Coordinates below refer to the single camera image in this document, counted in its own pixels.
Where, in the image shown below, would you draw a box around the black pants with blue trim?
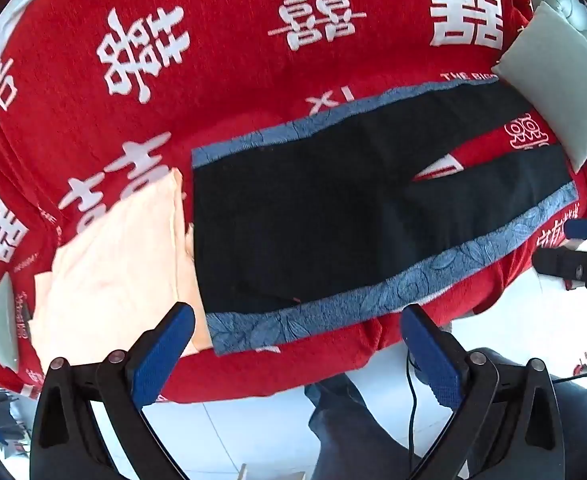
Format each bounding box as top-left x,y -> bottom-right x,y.
193,81 -> 578,354

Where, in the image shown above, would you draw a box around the folded cream cloth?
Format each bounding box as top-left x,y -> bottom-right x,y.
29,169 -> 212,366

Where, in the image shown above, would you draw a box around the person's blue jeans leg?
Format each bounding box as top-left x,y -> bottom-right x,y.
304,374 -> 587,480

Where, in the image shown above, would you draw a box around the grey green pillow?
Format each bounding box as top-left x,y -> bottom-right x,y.
492,2 -> 587,171

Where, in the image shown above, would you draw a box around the red bedspread with white characters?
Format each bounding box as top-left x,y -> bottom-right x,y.
0,0 -> 587,403

